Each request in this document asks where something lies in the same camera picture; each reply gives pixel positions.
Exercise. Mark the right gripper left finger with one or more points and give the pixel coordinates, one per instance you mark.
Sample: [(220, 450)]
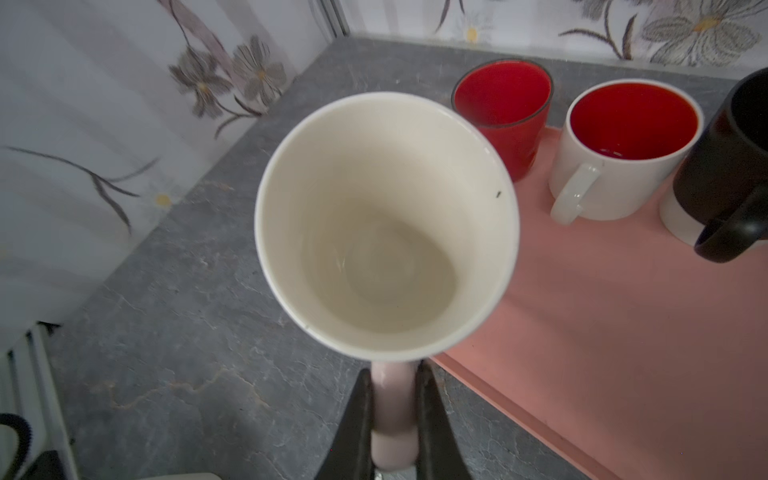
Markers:
[(349, 456)]

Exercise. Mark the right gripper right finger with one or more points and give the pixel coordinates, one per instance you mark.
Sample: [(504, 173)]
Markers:
[(439, 455)]

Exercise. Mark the pink plastic tray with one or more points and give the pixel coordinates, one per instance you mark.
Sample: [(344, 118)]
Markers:
[(624, 351)]

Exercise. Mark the pale pink mug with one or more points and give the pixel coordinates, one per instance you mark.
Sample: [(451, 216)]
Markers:
[(388, 229)]

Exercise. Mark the white mug red inside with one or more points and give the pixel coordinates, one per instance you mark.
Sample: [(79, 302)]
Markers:
[(620, 141)]

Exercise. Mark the red mug black handle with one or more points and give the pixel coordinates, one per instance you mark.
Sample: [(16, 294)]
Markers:
[(508, 101)]

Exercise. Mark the black mug white base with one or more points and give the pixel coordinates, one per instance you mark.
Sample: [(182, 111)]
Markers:
[(717, 202)]

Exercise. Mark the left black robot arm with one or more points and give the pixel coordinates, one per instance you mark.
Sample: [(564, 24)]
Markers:
[(46, 466)]

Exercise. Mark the left aluminium corner post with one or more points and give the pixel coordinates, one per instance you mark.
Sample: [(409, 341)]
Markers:
[(334, 16)]

